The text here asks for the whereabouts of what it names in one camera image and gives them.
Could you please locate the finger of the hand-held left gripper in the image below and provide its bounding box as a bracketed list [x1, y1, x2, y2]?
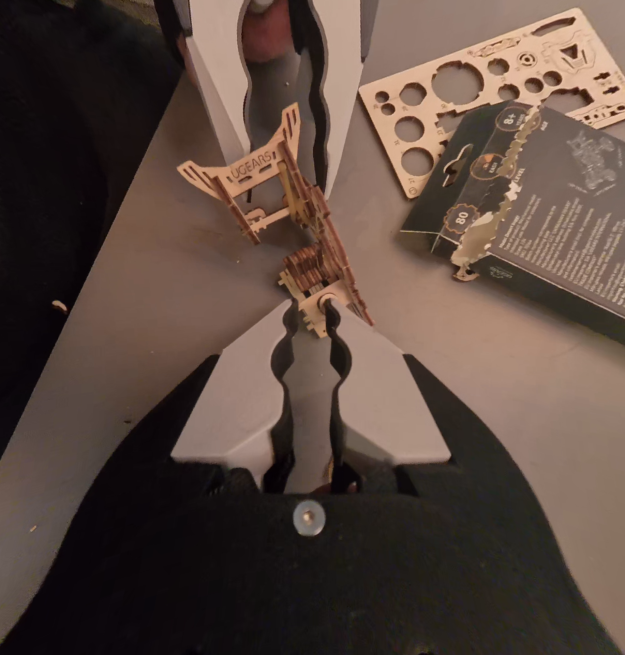
[185, 0, 253, 157]
[292, 0, 365, 201]

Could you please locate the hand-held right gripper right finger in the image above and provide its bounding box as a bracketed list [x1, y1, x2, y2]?
[329, 301, 452, 493]

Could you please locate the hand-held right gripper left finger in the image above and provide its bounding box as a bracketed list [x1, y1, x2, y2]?
[170, 299, 300, 493]

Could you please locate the wooden buggy model assembly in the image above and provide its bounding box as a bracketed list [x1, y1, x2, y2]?
[177, 101, 375, 339]

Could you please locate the person's left hand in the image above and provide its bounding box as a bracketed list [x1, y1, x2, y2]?
[243, 5, 295, 63]

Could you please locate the laser-cut plywood part sheet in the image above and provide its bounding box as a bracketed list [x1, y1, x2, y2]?
[358, 8, 625, 200]

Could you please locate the person's dark clothing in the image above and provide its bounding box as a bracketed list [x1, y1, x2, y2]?
[0, 0, 190, 487]

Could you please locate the black cardboard box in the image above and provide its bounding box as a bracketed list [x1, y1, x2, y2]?
[398, 100, 625, 354]

